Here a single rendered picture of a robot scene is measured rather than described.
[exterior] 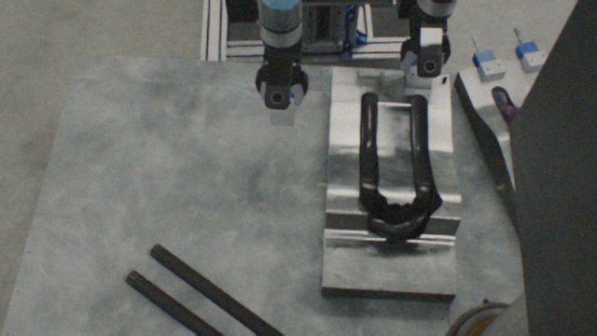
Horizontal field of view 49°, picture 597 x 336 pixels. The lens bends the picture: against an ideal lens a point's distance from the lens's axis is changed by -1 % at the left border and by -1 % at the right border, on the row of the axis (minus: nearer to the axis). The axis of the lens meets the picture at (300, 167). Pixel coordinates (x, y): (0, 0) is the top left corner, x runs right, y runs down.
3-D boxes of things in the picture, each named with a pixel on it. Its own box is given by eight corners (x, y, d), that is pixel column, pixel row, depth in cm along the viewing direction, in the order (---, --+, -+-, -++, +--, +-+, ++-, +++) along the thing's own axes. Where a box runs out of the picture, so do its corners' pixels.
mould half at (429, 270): (331, 90, 155) (333, 55, 143) (441, 96, 155) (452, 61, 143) (321, 296, 132) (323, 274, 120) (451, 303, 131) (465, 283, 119)
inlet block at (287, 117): (275, 74, 145) (274, 59, 140) (298, 76, 145) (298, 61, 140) (270, 124, 139) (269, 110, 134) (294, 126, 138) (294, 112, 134)
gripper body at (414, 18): (442, 25, 140) (453, -15, 130) (444, 57, 136) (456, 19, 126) (407, 23, 140) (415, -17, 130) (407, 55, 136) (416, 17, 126)
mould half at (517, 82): (453, 84, 156) (463, 56, 146) (553, 63, 159) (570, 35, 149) (536, 281, 133) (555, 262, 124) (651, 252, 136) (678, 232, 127)
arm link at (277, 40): (300, 35, 113) (254, 33, 113) (300, 51, 117) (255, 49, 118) (303, 2, 117) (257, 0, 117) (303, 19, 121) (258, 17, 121)
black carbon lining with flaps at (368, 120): (358, 96, 146) (361, 71, 138) (430, 100, 146) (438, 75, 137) (354, 242, 130) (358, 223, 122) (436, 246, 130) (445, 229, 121)
